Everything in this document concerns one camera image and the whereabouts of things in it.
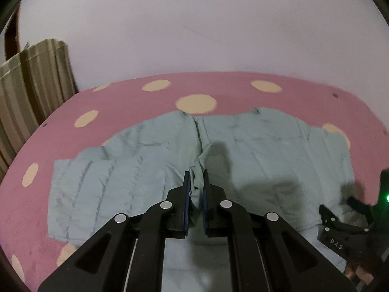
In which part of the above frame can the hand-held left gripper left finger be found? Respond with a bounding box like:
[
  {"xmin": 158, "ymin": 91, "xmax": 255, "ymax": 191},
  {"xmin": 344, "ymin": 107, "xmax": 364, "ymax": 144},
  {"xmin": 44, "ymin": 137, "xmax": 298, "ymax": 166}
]
[{"xmin": 37, "ymin": 171, "xmax": 191, "ymax": 292}]

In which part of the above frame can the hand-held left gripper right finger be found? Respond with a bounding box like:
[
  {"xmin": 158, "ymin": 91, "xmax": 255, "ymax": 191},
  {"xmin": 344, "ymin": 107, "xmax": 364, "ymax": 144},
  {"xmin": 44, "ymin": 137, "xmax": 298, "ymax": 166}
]
[{"xmin": 203, "ymin": 170, "xmax": 357, "ymax": 292}]

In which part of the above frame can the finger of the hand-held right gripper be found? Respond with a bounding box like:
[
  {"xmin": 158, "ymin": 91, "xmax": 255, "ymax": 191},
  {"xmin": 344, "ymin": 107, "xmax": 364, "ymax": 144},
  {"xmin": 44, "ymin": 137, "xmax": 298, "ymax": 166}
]
[
  {"xmin": 346, "ymin": 196, "xmax": 376, "ymax": 223},
  {"xmin": 319, "ymin": 204, "xmax": 370, "ymax": 235}
]

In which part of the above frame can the light green puffer jacket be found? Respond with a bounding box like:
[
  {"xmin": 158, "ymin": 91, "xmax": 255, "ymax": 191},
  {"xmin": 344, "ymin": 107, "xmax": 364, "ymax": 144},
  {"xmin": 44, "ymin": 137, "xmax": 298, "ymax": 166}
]
[{"xmin": 47, "ymin": 106, "xmax": 356, "ymax": 292}]

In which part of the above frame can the person's right hand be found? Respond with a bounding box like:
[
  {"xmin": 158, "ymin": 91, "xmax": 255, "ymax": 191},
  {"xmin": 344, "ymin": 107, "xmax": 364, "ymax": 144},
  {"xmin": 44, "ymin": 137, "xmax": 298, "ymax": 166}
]
[{"xmin": 344, "ymin": 257, "xmax": 376, "ymax": 284}]

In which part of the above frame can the pink polka dot bedsheet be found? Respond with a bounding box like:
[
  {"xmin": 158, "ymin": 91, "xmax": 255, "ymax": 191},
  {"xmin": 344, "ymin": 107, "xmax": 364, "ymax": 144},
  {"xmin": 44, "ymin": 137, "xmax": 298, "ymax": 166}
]
[{"xmin": 0, "ymin": 71, "xmax": 389, "ymax": 292}]

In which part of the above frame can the striped cloth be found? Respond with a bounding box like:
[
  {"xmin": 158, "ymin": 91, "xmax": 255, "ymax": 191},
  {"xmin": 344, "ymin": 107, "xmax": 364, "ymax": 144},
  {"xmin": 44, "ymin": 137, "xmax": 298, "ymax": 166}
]
[{"xmin": 0, "ymin": 38, "xmax": 78, "ymax": 175}]

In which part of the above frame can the brown wooden frame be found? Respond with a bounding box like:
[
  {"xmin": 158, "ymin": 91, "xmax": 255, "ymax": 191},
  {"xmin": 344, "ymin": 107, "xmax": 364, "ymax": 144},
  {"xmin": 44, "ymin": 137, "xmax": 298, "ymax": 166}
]
[{"xmin": 4, "ymin": 4, "xmax": 22, "ymax": 62}]

